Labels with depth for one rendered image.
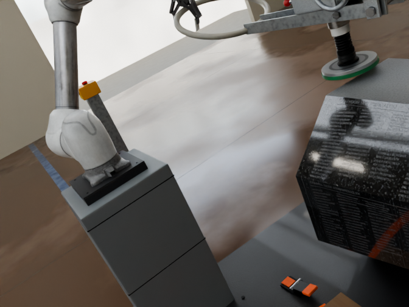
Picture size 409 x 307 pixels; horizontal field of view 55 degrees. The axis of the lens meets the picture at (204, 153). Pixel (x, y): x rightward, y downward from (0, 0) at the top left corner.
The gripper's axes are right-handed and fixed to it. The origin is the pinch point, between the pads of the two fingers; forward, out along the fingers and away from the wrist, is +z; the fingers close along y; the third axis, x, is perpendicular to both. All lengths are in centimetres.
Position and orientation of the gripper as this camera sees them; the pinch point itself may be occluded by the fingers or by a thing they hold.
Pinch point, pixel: (187, 26)
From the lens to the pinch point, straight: 226.7
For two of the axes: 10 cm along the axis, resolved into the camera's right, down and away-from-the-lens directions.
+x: 5.4, -6.2, 5.7
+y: 8.3, 2.9, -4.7
